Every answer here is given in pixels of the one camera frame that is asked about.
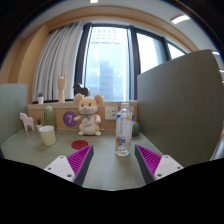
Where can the flat round red coaster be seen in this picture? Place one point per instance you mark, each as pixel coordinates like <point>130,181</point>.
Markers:
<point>79,144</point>

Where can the beige mouse plush toy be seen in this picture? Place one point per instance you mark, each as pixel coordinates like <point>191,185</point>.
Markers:
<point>88,115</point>

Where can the tall green cactus figure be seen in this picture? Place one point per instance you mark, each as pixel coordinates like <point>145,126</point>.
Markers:
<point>49,116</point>

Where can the small grey-green partition panel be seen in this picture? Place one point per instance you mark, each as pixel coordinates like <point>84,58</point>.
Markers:
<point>13,110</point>

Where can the large grey-green partition panel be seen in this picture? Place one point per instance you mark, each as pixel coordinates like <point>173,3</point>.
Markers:
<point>180,106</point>

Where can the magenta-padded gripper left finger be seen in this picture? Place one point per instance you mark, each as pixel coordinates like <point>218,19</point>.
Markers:
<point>61,166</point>

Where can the pink wooden horse figure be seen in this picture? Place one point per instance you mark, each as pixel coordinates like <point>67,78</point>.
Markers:
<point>26,121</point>

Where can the round purple number sign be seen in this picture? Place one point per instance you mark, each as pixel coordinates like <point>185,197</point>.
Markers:
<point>68,119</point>

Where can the dark-framed window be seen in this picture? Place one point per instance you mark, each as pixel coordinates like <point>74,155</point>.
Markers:
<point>106,63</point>

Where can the wooden hand figure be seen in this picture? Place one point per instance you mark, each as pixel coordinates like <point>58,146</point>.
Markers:
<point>61,88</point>

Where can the small plant in white pot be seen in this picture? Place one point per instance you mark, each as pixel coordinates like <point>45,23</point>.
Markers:
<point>39,125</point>
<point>40,99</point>

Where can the pale yellow plastic cup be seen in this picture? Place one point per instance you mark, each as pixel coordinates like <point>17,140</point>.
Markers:
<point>47,136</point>

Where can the dark horse figure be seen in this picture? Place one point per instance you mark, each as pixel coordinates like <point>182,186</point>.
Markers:
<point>81,90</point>

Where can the white pleated curtain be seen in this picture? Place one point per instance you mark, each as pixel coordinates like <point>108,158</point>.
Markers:
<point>56,63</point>

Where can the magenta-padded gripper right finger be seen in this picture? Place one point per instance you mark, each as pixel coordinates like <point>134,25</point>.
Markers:
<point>164,165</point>

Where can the ceiling lights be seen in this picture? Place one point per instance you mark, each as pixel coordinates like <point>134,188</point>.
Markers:
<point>180,19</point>

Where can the clear plastic water bottle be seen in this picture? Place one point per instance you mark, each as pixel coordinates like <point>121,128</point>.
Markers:
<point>123,133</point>

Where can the small round green cactus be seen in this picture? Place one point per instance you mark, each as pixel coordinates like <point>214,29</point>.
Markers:
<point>136,129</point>

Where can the white wall socket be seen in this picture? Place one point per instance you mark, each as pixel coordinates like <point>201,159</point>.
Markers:
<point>111,113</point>

